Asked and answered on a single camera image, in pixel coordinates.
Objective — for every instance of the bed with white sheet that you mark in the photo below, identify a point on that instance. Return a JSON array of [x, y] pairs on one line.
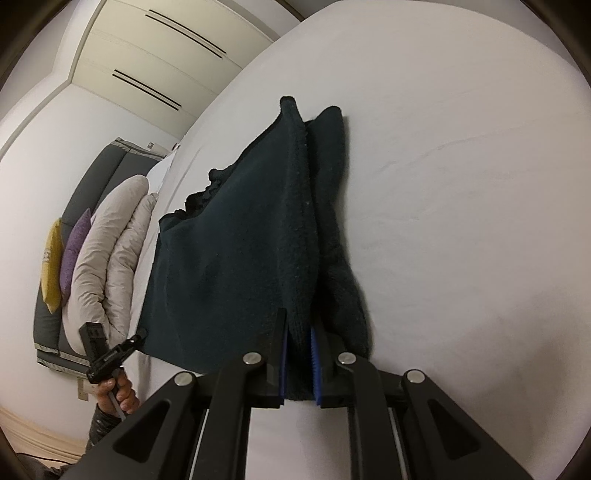
[[438, 184]]

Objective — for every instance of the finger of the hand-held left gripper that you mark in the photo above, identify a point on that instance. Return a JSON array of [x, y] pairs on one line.
[[93, 341], [134, 341]]

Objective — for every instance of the dark green sweater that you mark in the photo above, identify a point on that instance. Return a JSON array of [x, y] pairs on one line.
[[231, 258]]

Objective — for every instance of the yellow pillow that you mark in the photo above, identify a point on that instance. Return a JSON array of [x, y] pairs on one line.
[[51, 277]]

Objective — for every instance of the beige folded duvet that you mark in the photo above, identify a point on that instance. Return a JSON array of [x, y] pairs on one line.
[[106, 240]]

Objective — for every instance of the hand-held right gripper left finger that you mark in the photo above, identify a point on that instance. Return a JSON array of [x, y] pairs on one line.
[[282, 369]]

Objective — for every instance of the white wall socket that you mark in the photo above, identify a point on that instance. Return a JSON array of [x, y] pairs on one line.
[[83, 391]]

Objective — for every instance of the person's left hand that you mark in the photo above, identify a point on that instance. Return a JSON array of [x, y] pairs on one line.
[[125, 397]]

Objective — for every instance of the cream wardrobe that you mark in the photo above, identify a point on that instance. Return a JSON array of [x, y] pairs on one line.
[[138, 50]]

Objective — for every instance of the white pillow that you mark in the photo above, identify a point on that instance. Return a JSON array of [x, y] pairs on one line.
[[161, 173]]

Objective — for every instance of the purple pillow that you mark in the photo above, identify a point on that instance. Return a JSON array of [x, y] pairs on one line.
[[74, 254]]

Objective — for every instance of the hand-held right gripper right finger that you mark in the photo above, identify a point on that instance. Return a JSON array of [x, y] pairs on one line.
[[316, 369]]

